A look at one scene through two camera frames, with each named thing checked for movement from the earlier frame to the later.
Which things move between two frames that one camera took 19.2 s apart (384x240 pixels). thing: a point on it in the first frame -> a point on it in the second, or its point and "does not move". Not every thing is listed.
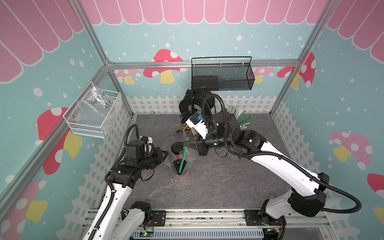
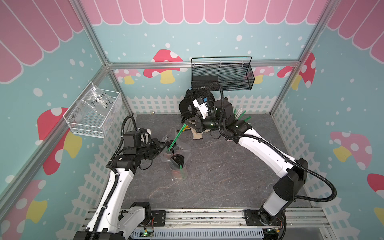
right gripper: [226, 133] -> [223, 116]
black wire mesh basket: [222, 73] does not move
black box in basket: [210, 82] does not move
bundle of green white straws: [242, 120] does not move
